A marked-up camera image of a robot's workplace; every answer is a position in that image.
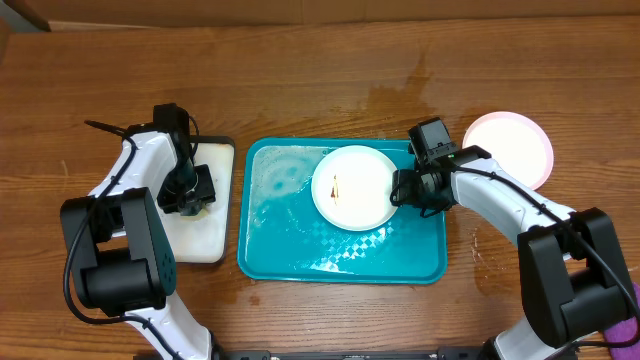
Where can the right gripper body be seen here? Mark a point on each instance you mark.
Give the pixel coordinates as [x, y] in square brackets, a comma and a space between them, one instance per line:
[426, 197]

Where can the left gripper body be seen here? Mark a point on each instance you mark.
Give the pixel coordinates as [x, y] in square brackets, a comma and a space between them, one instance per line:
[180, 187]

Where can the green and yellow sponge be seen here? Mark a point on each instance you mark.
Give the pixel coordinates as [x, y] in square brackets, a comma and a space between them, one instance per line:
[191, 210]

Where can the white plate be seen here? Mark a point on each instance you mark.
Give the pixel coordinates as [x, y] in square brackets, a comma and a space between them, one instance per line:
[518, 144]
[351, 188]

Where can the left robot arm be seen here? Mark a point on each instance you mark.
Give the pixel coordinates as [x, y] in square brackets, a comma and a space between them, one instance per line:
[120, 267]

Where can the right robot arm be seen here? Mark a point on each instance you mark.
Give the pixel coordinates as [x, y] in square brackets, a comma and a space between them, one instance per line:
[573, 276]

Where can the black tray with white liner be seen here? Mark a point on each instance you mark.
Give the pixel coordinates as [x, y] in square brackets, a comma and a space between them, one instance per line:
[202, 238]

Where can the teal plastic serving tray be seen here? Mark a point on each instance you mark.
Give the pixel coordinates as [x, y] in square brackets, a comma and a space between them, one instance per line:
[283, 236]

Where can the purple cloth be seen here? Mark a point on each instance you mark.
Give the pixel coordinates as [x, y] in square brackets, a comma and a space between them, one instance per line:
[623, 331]

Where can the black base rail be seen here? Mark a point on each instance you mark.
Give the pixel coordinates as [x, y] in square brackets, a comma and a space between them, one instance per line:
[443, 353]

